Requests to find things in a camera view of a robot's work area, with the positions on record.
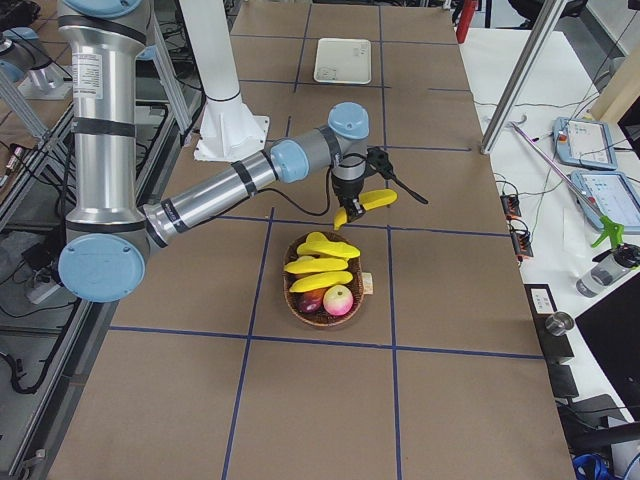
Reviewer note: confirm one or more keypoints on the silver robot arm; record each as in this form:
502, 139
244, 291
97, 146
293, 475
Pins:
109, 235

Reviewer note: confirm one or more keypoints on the white bear tray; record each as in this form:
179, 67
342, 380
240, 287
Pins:
343, 61

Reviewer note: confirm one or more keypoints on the yellow banana long curved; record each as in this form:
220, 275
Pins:
318, 273

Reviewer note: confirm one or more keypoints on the blue teach pendant far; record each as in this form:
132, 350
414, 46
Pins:
584, 144

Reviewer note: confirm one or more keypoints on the blue teach pendant near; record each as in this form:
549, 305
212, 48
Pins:
613, 194

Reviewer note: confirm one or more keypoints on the clear water bottle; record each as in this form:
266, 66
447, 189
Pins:
610, 266

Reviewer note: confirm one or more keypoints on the pink apple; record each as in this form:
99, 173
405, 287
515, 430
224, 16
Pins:
311, 301
338, 300

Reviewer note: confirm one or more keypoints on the brown wicker basket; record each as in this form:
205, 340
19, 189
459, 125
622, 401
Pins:
320, 318

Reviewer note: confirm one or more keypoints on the metal cup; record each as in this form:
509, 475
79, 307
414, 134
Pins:
559, 323

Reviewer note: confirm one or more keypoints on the pink apple far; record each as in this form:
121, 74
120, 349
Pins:
311, 301

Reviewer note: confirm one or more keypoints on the red cylinder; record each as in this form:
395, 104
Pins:
466, 11

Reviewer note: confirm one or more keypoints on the yellow banana moved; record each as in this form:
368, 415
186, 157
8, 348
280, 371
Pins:
317, 243
370, 200

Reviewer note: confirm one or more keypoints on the black monitor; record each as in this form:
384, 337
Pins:
610, 329

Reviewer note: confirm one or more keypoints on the orange electronics board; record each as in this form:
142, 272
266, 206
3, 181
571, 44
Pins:
520, 233

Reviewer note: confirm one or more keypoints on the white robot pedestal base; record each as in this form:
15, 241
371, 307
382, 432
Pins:
229, 131

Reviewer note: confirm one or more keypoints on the aluminium frame post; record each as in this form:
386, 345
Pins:
543, 27

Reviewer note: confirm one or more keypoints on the blue teach pendant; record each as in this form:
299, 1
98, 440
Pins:
584, 144
613, 194

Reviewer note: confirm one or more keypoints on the paper basket label tag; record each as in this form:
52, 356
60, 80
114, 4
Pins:
367, 282

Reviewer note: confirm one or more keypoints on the pink apple near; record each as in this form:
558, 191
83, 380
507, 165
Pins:
338, 300

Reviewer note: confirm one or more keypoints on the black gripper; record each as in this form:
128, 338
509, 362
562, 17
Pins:
347, 189

